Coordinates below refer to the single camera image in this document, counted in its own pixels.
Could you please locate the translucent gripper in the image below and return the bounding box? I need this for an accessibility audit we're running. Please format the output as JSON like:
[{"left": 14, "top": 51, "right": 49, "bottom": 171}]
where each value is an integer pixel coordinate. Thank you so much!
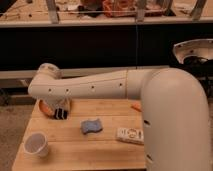
[{"left": 49, "top": 99, "right": 71, "bottom": 112}]

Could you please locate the blue sponge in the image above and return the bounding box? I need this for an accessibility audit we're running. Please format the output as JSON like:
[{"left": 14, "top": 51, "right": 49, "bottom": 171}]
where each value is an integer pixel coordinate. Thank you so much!
[{"left": 81, "top": 119, "right": 103, "bottom": 134}]

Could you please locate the white plastic bottle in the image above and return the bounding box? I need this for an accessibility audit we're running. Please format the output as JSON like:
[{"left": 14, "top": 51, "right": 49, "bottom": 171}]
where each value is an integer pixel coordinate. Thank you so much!
[{"left": 116, "top": 127, "right": 144, "bottom": 144}]

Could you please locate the black striped eraser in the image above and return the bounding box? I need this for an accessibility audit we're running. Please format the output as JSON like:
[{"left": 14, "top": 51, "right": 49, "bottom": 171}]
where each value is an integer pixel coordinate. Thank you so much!
[{"left": 54, "top": 108, "right": 68, "bottom": 120}]

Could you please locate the orange basket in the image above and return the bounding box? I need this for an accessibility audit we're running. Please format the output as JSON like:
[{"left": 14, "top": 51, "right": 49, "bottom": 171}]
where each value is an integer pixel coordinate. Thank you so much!
[{"left": 102, "top": 0, "right": 136, "bottom": 17}]

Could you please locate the orange ceramic bowl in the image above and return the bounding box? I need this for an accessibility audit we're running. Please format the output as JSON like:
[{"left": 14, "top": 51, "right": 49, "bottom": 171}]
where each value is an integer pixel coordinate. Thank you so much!
[{"left": 39, "top": 100, "right": 54, "bottom": 117}]

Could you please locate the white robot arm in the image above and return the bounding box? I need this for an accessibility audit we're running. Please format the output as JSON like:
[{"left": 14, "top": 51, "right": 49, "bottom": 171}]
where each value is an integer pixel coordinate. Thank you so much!
[{"left": 28, "top": 63, "right": 212, "bottom": 171}]

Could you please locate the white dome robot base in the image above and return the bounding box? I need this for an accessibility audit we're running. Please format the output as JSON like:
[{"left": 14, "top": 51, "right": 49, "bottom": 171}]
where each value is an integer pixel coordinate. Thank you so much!
[{"left": 173, "top": 38, "right": 213, "bottom": 64}]

